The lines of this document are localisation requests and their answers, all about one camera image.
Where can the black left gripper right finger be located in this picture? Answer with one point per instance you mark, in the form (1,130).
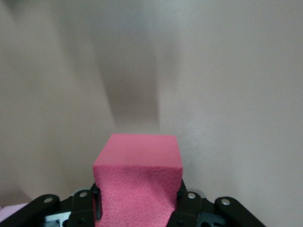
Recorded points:
(188,210)

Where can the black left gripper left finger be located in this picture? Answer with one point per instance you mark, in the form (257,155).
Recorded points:
(82,210)

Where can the red foam cube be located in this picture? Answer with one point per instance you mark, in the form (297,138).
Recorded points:
(137,170)

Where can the pink foam cube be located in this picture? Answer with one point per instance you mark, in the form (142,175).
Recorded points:
(11,210)

